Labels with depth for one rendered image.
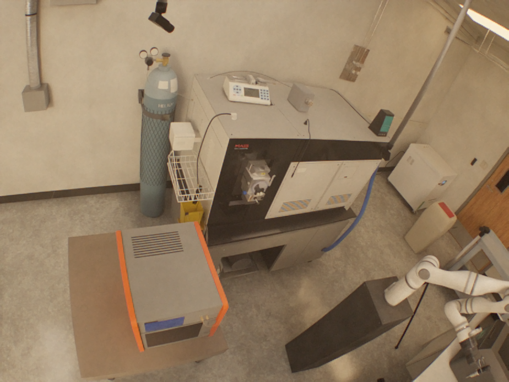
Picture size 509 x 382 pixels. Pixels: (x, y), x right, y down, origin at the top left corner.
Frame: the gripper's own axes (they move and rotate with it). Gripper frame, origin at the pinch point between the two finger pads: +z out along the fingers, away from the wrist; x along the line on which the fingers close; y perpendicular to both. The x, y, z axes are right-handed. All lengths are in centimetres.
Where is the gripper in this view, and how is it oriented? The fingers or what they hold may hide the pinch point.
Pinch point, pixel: (483, 371)
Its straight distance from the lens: 143.7
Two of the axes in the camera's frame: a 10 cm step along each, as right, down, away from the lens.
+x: -9.5, -1.1, -2.9
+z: 1.3, 7.1, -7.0
